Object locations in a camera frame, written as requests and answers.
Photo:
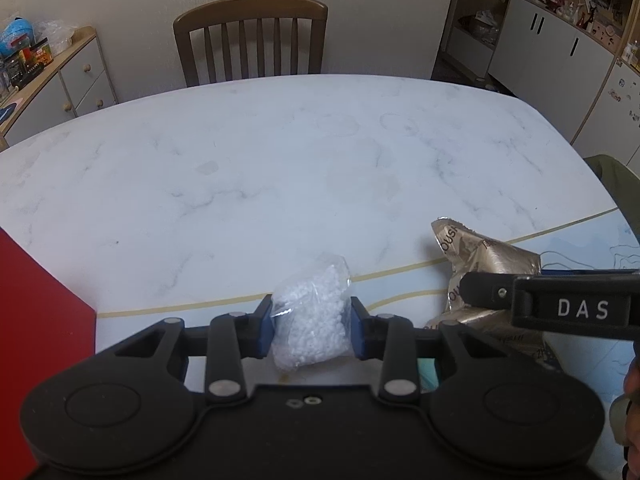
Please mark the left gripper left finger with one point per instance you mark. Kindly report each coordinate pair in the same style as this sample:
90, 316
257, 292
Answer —
231, 339

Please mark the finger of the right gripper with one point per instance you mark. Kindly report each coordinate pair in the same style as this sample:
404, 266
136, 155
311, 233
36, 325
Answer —
575, 272
492, 291

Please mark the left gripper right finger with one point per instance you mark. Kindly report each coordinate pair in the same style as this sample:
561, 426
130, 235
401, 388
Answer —
388, 340

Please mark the silver foil snack bag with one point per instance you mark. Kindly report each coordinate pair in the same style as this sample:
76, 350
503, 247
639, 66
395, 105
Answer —
468, 251

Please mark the teal round sharpener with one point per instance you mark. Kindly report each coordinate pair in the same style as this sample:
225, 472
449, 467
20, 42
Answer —
428, 376

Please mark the bag of white pellets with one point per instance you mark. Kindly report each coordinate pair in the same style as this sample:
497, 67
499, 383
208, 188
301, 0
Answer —
310, 315

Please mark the person right hand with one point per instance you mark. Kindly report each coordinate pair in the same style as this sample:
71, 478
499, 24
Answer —
632, 426

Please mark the green upholstered chair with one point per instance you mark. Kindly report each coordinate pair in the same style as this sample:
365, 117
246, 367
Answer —
622, 184

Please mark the red white cardboard box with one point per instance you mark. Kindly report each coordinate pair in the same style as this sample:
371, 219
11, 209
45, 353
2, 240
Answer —
45, 328

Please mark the wooden side cabinet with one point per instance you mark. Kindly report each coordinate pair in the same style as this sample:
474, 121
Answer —
76, 83

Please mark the brown wooden chair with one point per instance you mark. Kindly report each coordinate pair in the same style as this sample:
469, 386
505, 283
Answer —
270, 25

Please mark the dark jar orange label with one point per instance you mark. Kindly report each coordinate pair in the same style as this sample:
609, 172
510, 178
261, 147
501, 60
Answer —
41, 52

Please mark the blue globe toy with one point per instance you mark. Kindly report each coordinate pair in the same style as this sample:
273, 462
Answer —
14, 31

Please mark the white wall cabinet unit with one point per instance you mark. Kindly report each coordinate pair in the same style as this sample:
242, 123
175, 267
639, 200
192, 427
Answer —
575, 61

